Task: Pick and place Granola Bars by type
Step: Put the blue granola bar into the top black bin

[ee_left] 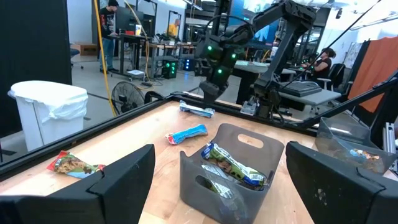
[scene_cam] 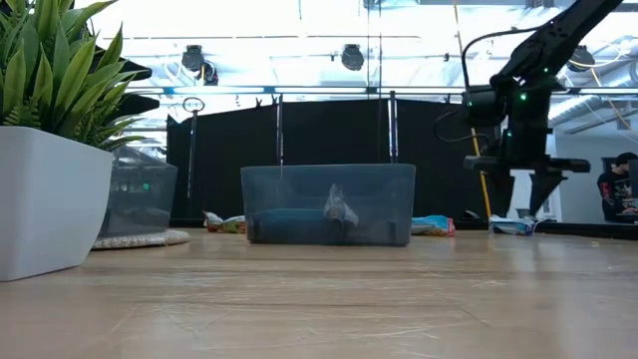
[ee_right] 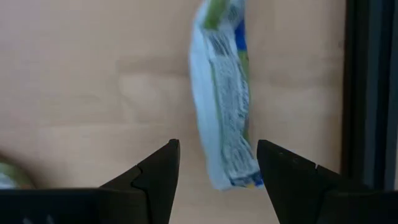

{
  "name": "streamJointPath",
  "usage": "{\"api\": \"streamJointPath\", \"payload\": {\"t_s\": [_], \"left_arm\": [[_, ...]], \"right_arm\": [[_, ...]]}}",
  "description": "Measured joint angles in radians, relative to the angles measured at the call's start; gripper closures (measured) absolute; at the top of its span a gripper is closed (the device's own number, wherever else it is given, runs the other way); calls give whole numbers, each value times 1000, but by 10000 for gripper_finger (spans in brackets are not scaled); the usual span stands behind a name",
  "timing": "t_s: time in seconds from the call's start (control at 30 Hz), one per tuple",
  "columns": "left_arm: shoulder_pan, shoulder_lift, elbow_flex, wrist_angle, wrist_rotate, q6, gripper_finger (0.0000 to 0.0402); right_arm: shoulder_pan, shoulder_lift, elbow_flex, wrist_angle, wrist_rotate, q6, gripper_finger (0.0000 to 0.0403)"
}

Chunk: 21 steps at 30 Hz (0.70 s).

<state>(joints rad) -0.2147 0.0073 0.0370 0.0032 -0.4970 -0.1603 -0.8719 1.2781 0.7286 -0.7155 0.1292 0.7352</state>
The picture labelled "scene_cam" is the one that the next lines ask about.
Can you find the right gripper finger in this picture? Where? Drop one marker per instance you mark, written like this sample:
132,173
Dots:
501,192
543,189

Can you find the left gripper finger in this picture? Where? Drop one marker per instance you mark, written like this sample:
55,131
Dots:
142,106
134,72

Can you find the grey translucent plastic bin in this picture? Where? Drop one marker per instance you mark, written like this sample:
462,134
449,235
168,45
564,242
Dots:
144,199
379,199

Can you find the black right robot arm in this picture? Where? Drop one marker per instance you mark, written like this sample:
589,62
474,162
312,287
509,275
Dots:
553,40

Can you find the person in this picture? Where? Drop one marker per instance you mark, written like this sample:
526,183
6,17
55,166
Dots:
615,189

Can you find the black backdrop pole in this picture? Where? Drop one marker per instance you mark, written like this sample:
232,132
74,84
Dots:
279,129
393,129

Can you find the green plant in white pot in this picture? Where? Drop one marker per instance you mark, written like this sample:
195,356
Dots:
50,199

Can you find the round woven placemat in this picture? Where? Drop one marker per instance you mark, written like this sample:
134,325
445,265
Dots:
149,239

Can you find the black backdrop curtain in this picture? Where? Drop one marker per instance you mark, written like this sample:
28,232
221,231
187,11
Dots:
339,134

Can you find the horizontal overhead metal beam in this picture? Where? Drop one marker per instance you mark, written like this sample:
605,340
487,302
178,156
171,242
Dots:
324,90

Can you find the white ceiling duct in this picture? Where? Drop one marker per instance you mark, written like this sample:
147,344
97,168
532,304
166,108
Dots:
578,107

